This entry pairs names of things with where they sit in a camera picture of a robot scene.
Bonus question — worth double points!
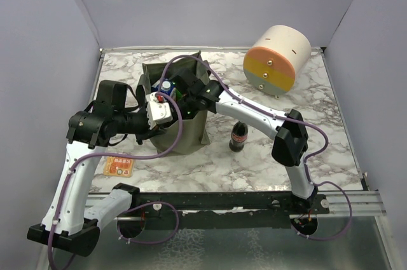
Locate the olive green canvas bag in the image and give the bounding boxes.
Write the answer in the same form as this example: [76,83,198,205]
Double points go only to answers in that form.
[136,52,209,156]

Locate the blue white beverage carton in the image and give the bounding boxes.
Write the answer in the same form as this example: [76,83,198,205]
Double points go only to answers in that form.
[151,79,176,100]

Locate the cola glass bottle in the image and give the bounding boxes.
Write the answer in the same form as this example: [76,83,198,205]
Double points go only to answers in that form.
[229,121,248,152]

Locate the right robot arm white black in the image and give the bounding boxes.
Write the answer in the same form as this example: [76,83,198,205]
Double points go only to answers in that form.
[170,70,317,213]

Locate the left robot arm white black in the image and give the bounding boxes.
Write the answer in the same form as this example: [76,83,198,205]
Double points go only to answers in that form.
[27,80,179,257]

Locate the orange small notepad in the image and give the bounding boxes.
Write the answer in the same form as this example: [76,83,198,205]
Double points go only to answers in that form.
[103,156,134,178]

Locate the cream cylinder with orange face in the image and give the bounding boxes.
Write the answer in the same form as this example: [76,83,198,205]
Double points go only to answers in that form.
[243,25,311,96]

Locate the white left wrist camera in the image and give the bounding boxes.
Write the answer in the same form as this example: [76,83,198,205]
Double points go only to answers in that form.
[146,92,173,130]

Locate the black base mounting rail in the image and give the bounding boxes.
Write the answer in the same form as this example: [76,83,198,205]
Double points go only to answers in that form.
[117,191,329,230]

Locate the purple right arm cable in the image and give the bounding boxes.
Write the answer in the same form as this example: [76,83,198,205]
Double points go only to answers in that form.
[158,55,353,241]

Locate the aluminium frame rail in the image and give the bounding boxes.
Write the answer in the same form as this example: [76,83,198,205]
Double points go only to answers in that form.
[49,189,387,220]

